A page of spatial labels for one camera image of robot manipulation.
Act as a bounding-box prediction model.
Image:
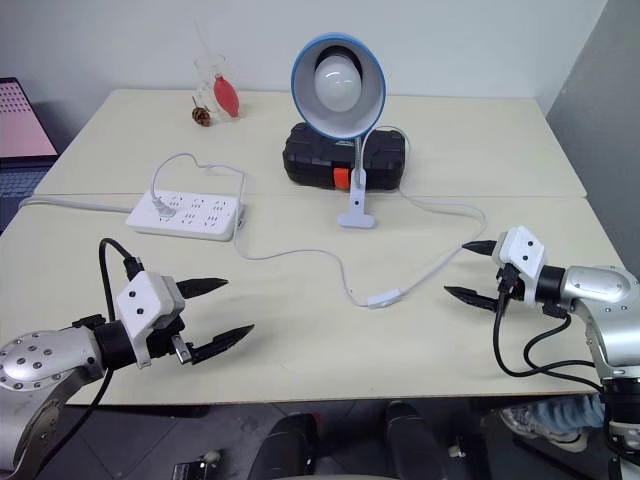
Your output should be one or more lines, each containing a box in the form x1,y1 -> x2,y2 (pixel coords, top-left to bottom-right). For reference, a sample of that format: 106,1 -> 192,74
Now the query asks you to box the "blue jeans leg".
528,393 -> 607,432

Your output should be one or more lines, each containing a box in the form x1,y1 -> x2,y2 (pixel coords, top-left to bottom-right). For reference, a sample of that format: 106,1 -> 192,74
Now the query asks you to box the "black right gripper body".
495,263 -> 525,305

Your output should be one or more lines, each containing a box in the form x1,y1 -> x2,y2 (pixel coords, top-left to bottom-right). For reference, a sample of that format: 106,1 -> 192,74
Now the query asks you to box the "red rubber air blower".
211,71 -> 243,122

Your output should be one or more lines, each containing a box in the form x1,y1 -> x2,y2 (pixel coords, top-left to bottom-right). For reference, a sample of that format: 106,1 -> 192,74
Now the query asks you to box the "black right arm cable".
491,277 -> 609,397

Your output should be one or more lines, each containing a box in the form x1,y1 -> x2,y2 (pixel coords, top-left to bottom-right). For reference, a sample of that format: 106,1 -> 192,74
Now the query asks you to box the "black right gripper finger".
443,285 -> 502,315
461,239 -> 498,260

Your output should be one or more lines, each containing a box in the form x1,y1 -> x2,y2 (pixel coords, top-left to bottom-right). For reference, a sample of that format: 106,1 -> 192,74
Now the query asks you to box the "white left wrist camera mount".
114,271 -> 187,370

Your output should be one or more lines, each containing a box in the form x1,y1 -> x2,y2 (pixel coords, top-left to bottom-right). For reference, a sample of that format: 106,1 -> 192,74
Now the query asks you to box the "brown pine cone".
190,95 -> 213,128

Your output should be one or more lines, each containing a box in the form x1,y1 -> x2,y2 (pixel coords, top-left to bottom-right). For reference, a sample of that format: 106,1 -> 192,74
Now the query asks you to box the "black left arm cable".
47,238 -> 146,480

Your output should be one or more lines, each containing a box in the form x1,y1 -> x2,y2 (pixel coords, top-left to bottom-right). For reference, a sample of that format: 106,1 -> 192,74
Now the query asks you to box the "dark rounded shape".
383,399 -> 447,480
258,411 -> 322,480

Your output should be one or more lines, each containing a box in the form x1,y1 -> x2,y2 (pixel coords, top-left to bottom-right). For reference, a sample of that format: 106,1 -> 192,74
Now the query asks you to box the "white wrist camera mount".
114,271 -> 187,370
491,225 -> 548,307

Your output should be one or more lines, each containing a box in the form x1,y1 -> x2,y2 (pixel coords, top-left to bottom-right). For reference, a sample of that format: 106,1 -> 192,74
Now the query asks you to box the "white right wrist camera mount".
491,225 -> 548,307

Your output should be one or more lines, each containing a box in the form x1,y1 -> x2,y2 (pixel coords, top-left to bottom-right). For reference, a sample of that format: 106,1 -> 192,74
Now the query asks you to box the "white power strip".
124,190 -> 248,243

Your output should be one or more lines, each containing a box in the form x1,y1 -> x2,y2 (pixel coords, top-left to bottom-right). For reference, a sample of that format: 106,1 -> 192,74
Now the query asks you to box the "laptop with pink screen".
0,76 -> 60,236

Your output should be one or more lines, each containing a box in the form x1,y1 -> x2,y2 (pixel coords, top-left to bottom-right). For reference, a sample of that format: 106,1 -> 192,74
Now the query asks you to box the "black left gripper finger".
176,277 -> 231,302
191,324 -> 257,365

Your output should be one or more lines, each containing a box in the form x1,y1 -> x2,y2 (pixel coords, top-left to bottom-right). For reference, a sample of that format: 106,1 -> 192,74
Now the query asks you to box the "white sneaker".
498,403 -> 589,454

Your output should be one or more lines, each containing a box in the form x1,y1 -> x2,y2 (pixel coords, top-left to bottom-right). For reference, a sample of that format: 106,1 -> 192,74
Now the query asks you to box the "white power strip cable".
18,195 -> 140,215

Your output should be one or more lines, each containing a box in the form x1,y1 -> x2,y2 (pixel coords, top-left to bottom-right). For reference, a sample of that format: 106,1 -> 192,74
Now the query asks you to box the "black tool case orange latch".
281,122 -> 412,193

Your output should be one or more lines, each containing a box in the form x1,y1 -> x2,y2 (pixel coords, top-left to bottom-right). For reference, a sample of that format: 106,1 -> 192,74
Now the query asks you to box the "white lamp power cord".
149,128 -> 489,309

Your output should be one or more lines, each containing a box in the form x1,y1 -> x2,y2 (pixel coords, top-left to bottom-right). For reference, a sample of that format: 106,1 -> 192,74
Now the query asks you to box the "clear glass cup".
193,53 -> 247,123

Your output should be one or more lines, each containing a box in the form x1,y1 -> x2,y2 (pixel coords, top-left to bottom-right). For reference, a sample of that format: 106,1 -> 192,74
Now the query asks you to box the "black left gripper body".
145,318 -> 197,366

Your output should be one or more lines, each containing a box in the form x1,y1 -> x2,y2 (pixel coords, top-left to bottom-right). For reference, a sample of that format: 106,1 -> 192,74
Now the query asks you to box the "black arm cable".
491,277 -> 609,397
47,238 -> 146,480

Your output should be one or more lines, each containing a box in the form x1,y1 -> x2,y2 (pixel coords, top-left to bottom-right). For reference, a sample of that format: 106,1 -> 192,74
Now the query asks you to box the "white inline cord switch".
365,288 -> 406,310

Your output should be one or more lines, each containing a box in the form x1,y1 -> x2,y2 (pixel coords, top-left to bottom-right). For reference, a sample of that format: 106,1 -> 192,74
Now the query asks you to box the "white round light bulb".
313,53 -> 363,113

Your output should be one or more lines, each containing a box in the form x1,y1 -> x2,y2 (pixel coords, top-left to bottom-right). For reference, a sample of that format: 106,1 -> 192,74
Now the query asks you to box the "blue clip desk lamp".
290,32 -> 388,231

